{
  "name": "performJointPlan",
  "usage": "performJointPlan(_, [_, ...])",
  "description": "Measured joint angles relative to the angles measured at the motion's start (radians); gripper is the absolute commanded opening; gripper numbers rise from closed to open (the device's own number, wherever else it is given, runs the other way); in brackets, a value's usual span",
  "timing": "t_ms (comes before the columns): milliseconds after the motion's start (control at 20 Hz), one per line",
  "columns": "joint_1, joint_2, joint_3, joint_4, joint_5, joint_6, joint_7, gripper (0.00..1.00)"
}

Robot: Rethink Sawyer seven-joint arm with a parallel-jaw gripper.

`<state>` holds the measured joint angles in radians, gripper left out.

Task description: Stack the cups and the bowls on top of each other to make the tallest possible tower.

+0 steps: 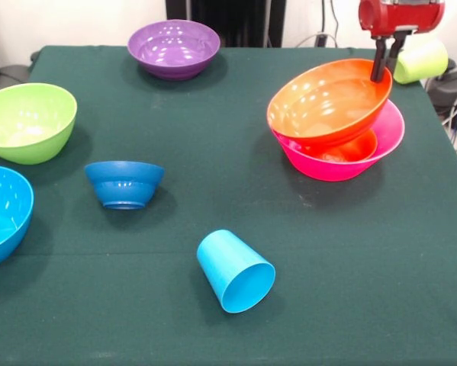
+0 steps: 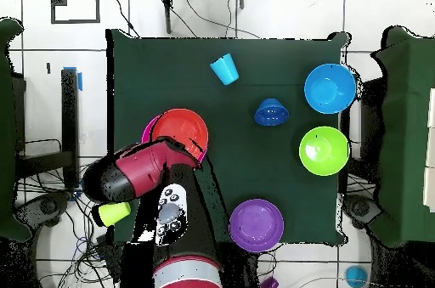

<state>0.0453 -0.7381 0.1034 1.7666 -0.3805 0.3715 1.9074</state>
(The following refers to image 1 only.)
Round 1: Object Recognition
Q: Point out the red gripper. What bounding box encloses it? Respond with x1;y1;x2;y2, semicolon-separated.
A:
357;0;446;84

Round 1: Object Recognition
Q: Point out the large orange bowl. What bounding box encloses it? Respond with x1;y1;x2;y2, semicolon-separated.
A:
266;58;394;148

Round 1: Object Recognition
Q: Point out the lime green cup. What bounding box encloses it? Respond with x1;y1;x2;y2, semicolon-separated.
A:
392;39;449;85

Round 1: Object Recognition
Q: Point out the small orange bowl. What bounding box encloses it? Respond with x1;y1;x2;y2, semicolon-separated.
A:
300;128;378;164

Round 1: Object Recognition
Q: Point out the pink bowl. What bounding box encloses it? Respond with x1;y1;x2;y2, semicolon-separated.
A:
272;99;406;182

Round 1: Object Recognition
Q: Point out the purple bowl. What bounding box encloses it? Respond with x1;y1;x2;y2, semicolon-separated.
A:
127;19;221;81

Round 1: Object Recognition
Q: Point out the dark green table cloth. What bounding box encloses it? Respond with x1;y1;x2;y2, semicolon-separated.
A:
0;45;457;366

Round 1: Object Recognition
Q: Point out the light blue cup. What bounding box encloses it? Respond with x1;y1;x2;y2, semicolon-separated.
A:
196;229;277;314

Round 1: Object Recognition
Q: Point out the small dark blue bowl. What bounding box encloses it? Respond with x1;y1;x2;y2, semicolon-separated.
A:
84;160;166;210

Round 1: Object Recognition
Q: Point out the lime green bowl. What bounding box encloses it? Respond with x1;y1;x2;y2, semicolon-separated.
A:
0;82;79;165

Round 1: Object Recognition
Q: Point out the light blue bowl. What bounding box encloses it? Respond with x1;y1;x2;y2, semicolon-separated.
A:
0;164;35;270

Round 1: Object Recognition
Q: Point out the black hanging cable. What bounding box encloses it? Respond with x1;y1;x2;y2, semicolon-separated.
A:
329;0;340;49

